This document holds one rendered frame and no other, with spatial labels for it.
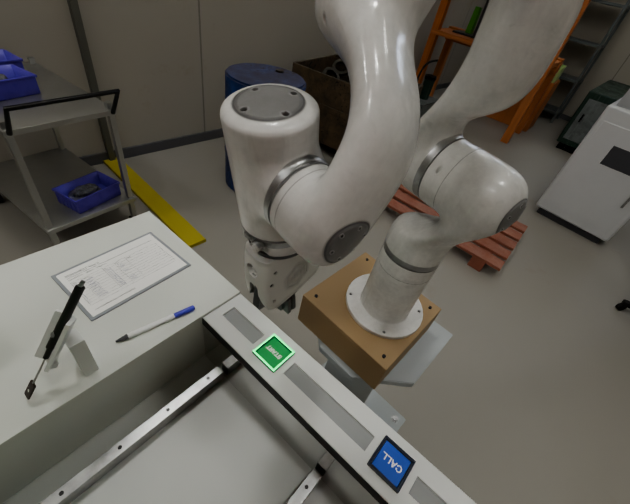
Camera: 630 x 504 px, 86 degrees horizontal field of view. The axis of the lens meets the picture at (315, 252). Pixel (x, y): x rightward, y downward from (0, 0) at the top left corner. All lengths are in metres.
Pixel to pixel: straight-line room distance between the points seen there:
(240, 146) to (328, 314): 0.56
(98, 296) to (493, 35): 0.75
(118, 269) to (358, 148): 0.64
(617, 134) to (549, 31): 3.14
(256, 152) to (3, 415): 0.54
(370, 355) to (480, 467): 1.19
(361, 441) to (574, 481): 1.59
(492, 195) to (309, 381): 0.42
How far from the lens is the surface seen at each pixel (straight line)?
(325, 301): 0.81
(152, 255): 0.82
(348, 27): 0.29
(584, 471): 2.19
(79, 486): 0.73
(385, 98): 0.26
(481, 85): 0.53
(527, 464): 2.01
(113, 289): 0.77
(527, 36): 0.52
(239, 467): 0.73
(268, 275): 0.40
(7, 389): 0.71
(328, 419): 0.62
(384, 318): 0.79
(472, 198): 0.55
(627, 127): 3.63
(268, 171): 0.29
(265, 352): 0.65
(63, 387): 0.68
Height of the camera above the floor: 1.52
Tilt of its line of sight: 41 degrees down
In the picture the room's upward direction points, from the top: 13 degrees clockwise
